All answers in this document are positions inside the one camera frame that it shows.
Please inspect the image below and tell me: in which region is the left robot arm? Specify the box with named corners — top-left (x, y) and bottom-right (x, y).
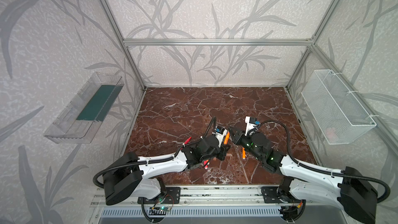
top-left (92, 135), bottom-right (231, 206)

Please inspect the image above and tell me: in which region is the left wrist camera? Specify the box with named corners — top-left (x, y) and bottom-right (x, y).
top-left (213, 126), bottom-right (228, 146)

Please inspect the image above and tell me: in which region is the clear plastic wall bin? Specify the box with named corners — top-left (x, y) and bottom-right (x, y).
top-left (44, 72), bottom-right (124, 144)

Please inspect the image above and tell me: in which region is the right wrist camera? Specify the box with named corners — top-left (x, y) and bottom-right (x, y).
top-left (245, 116), bottom-right (261, 136)

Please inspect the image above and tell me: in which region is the green circuit board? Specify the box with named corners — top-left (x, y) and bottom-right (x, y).
top-left (149, 206), bottom-right (173, 216)

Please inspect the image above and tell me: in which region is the orange highlighter pen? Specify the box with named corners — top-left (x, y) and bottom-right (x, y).
top-left (223, 131), bottom-right (230, 145)
top-left (242, 148), bottom-right (246, 160)

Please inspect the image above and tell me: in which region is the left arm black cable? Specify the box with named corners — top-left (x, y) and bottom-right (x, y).
top-left (92, 116), bottom-right (217, 189)

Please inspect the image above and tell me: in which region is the white wire mesh basket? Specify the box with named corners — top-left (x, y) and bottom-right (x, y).
top-left (302, 69), bottom-right (377, 145)

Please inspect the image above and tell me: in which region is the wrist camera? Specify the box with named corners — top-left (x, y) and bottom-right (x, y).
top-left (213, 126), bottom-right (228, 146)
top-left (245, 116), bottom-right (261, 136)

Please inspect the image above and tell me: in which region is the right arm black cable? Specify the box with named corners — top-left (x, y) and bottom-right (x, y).
top-left (253, 119), bottom-right (391, 203)

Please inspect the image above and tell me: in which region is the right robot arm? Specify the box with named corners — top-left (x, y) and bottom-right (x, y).
top-left (229, 127), bottom-right (391, 224)

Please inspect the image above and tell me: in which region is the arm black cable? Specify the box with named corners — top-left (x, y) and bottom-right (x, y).
top-left (92, 116), bottom-right (217, 189)
top-left (253, 119), bottom-right (391, 203)

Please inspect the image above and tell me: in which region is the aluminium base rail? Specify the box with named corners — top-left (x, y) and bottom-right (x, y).
top-left (90, 184), bottom-right (352, 207)

